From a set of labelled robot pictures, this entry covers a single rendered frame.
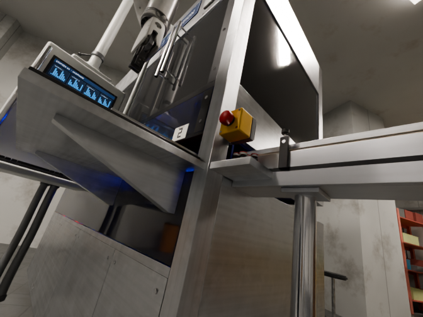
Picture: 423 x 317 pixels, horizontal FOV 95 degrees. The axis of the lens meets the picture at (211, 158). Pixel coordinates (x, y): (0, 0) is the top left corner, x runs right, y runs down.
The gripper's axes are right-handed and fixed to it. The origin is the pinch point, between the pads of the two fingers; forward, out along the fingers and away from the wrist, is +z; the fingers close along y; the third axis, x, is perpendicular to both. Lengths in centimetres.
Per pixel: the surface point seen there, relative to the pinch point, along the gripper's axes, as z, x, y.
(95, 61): -55, 6, 95
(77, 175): 29, -6, 47
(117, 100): -35, -16, 92
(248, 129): 11.9, -27.3, -21.7
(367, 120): -212, -384, -14
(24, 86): 24.2, 15.0, -8.3
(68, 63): -38, 17, 88
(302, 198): 28, -39, -32
